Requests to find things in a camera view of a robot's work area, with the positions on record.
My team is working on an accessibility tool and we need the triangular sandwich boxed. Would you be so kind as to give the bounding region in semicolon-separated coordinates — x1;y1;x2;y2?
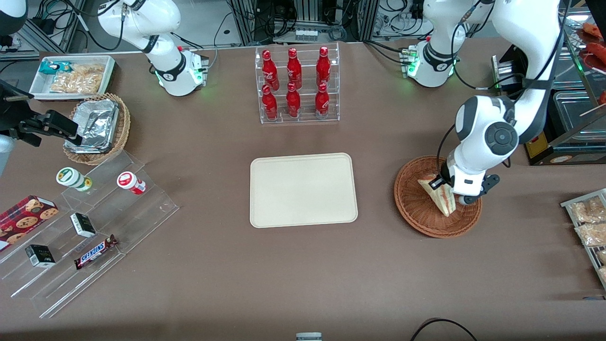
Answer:
417;174;457;218

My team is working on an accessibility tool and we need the brown round wicker basket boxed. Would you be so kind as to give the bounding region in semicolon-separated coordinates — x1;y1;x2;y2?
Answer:
394;155;483;238

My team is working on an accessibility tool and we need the light tan wicker basket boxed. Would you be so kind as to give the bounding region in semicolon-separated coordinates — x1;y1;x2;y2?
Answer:
62;92;132;166

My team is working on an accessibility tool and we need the beige plastic tray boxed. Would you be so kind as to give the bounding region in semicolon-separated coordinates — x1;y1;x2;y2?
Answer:
250;153;359;229

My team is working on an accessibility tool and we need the tray of packaged snacks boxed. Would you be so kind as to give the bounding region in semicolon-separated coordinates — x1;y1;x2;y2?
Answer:
560;188;606;290

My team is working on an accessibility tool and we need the silver foil container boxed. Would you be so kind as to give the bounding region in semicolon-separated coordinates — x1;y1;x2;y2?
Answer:
64;99;119;153

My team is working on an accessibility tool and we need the white rectangular bin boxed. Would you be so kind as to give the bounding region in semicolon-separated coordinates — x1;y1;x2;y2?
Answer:
28;54;117;101

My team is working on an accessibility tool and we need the clear bag of chips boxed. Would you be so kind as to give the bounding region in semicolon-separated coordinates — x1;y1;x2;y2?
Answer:
49;63;106;95

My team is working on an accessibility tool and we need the green lid white cup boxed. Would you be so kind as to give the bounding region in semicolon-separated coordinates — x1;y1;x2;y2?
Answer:
56;167;93;193

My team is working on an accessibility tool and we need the teal snack packet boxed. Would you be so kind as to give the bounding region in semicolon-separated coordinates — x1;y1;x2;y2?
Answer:
38;61;72;76

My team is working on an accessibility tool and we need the red cookie box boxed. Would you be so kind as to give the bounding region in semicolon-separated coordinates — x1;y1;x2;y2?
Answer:
0;195;60;252

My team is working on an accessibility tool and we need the red lid white cup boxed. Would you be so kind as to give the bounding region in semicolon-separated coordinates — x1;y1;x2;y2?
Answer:
116;171;147;196

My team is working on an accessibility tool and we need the small black box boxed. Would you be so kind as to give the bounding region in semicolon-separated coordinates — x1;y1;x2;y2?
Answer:
25;244;56;269
70;213;97;239

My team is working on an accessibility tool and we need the clear acrylic stepped shelf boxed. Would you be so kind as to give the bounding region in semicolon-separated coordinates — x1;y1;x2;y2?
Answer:
0;150;180;319

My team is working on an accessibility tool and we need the black glass display warmer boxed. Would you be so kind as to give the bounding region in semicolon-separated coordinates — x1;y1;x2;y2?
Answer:
491;0;606;166

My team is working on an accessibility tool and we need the Snickers chocolate bar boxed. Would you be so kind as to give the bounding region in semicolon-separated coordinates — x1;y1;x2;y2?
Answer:
73;234;119;271

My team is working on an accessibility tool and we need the red soda bottle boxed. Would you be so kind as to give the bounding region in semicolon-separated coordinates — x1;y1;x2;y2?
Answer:
262;84;279;121
314;83;330;119
286;47;303;90
285;82;302;118
262;50;279;91
316;46;331;88

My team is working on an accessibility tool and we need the clear acrylic bottle rack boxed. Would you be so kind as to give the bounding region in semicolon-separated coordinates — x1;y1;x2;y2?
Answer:
255;42;340;125

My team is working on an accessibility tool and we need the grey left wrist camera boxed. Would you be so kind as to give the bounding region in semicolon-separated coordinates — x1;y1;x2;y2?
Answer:
455;174;501;206

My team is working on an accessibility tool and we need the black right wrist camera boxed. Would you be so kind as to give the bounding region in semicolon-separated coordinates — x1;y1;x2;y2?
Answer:
0;80;35;131

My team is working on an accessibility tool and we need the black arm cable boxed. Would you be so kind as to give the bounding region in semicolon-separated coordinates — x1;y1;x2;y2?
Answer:
435;0;569;178

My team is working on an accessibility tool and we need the black floor cable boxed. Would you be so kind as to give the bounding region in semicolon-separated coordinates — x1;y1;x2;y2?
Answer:
410;318;479;341

